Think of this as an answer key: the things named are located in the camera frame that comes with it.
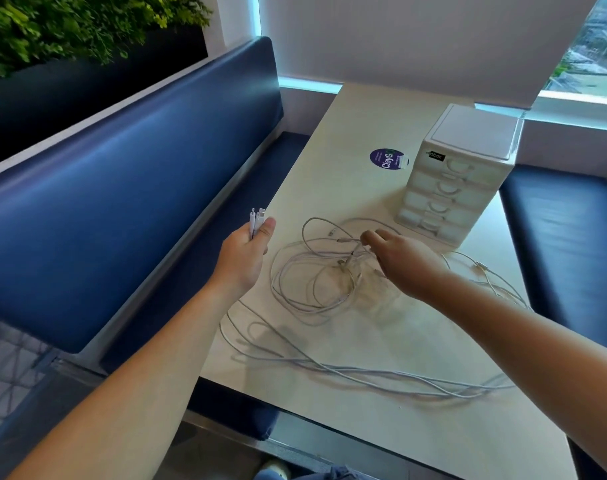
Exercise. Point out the person's right hand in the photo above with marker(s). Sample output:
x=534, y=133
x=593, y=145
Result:
x=408, y=264

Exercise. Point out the person's left hand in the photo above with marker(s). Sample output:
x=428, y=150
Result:
x=241, y=259

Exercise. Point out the white mini drawer cabinet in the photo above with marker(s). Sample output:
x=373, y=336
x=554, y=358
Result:
x=476, y=129

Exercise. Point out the person's left forearm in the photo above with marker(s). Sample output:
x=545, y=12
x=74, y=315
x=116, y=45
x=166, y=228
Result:
x=133, y=394

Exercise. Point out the person's right forearm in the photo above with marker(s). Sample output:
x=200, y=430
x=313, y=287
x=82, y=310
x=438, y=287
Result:
x=533, y=354

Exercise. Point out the person's left white shoe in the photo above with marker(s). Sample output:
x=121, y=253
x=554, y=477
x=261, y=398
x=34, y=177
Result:
x=273, y=468

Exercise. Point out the person's blue trousers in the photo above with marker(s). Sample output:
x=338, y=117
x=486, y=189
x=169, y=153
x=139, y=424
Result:
x=323, y=474

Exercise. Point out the black planter box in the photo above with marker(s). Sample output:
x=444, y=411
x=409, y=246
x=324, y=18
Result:
x=83, y=94

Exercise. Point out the round purple sticker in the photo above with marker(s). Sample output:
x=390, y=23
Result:
x=388, y=158

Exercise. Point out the blue padded bench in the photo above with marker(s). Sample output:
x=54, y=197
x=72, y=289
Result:
x=108, y=204
x=568, y=234

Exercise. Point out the white table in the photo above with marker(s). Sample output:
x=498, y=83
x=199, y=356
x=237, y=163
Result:
x=343, y=124

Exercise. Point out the white roller blind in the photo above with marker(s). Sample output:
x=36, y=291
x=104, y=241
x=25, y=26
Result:
x=418, y=39

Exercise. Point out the glass window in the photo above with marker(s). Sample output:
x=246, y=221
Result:
x=593, y=59

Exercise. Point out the green leafy plants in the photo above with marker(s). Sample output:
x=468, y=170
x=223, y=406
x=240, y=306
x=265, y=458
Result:
x=58, y=24

